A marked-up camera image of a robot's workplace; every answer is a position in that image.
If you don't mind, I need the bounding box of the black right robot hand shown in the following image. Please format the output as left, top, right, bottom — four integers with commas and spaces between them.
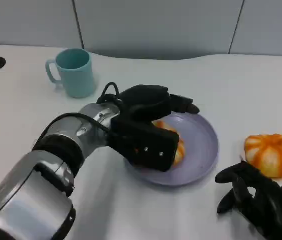
215, 161, 282, 240

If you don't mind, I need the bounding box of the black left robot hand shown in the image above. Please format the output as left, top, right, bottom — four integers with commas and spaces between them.
118, 84, 200, 123

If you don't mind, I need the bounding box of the orange and white bread roll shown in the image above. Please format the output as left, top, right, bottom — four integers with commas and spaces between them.
152, 120, 185, 166
244, 133, 282, 179

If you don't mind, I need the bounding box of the pale green mug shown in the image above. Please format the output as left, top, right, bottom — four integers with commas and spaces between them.
45, 48, 97, 99

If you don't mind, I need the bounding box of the grey partition panel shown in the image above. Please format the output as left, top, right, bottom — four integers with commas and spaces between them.
229, 0, 282, 58
73, 0, 245, 61
0, 0, 85, 50

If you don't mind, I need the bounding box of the lilac plate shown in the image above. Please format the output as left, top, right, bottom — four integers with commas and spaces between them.
123, 109, 219, 187

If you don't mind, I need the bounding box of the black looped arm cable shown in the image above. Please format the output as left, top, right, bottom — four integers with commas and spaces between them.
96, 81, 126, 111

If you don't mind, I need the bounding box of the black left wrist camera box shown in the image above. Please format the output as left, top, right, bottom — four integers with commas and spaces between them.
107, 114, 180, 173

